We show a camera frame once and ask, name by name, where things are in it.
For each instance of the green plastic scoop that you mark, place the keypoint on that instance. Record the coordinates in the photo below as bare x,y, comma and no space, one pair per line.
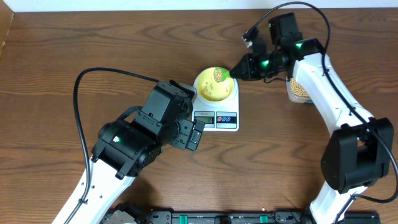
220,74

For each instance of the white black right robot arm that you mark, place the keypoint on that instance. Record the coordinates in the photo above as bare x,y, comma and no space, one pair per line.
358,153

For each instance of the white digital kitchen scale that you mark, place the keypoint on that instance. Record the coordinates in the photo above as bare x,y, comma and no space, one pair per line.
220,115

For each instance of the clear plastic soybean container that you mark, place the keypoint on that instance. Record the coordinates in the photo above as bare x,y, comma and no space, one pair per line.
296,92

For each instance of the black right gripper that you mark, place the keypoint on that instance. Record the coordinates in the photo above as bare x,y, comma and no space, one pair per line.
247,61

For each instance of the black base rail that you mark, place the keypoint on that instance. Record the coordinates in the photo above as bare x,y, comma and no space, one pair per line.
130,213

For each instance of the yellow plastic bowl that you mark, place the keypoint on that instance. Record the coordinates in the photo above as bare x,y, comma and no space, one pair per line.
210,90

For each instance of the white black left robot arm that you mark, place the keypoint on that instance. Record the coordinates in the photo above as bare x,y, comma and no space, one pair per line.
129,144

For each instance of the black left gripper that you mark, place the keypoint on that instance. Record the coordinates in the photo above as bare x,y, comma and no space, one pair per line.
183,118

